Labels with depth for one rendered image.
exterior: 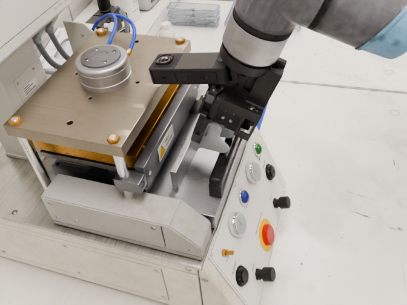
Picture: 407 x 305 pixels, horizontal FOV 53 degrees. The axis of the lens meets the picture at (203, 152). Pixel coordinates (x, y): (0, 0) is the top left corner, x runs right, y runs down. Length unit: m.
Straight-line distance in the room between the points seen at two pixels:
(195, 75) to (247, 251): 0.33
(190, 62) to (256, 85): 0.09
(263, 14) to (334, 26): 0.07
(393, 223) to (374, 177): 0.13
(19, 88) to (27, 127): 0.15
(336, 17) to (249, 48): 0.10
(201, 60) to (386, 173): 0.59
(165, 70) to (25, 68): 0.28
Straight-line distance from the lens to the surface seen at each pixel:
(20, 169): 0.82
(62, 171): 0.70
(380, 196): 0.96
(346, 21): 0.47
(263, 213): 0.80
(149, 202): 0.60
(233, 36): 0.49
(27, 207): 0.75
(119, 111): 0.58
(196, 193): 0.64
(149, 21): 1.50
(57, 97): 0.64
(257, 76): 0.52
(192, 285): 0.68
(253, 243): 0.76
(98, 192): 0.63
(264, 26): 0.47
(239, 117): 0.57
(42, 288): 0.87
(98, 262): 0.74
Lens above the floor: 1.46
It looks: 45 degrees down
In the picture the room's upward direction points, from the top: 5 degrees counter-clockwise
